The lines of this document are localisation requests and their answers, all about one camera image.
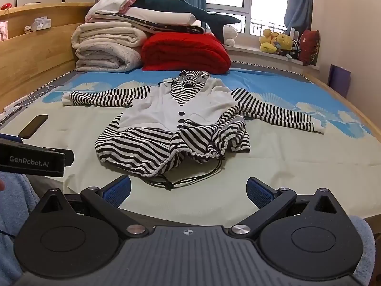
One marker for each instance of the small red object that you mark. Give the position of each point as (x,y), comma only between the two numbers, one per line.
(6,6)

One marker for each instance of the person's blue fleece clothing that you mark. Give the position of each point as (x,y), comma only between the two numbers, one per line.
(15,214)

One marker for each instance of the wooden headboard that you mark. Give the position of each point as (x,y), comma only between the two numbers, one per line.
(32,47)

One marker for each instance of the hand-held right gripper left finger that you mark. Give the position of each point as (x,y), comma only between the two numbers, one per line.
(119,189)

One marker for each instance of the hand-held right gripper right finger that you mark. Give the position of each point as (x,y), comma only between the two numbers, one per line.
(258,190)

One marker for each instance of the white folded blanket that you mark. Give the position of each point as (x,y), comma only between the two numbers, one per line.
(154,16)

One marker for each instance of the black white checked plush toy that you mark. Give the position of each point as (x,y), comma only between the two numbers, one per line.
(293,49)

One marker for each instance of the dark dotted cloth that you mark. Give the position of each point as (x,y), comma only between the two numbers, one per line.
(175,28)

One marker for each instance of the purple board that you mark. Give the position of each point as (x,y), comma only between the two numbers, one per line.
(339,79)

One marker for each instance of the window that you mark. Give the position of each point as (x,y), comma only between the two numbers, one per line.
(247,3)

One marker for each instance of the white folded quilt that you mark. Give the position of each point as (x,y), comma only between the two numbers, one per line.
(104,34)

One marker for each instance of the pink white cloth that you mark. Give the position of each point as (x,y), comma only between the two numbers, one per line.
(114,3)

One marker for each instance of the red folded blanket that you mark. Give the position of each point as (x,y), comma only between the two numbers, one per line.
(184,52)

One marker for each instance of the wooden bed frame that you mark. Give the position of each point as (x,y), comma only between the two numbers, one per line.
(342,92)

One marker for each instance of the black white striped hooded sweater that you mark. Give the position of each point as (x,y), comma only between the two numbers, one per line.
(175,122)

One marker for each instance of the cream folded quilt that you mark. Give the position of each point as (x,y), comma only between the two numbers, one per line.
(102,56)

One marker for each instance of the red patterned cushion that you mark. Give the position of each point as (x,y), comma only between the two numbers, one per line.
(309,46)

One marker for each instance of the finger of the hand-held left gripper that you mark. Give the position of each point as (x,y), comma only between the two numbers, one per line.
(34,125)

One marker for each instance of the teal shark plush toy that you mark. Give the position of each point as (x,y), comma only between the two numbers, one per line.
(172,7)

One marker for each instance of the yellow chick plush toy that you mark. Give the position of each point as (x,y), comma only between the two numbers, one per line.
(286,42)

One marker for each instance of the tissue packet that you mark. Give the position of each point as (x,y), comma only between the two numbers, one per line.
(41,23)

